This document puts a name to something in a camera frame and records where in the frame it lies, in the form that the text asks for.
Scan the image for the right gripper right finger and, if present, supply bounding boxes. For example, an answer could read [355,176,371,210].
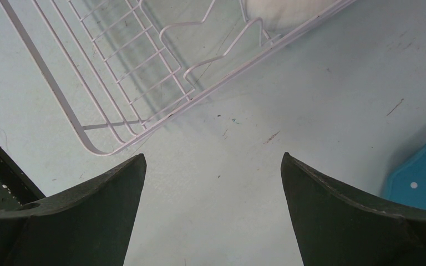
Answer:
[281,153,426,265]

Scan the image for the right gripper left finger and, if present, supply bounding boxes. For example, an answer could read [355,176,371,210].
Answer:
[0,154,147,265]

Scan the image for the blue polka dot plate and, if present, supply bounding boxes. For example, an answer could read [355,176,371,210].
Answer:
[381,144,426,210]

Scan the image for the white ribbed bowl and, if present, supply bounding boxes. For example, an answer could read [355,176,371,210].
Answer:
[244,0,335,33]

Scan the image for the white wire dish rack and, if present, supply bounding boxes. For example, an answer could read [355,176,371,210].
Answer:
[0,1,350,156]

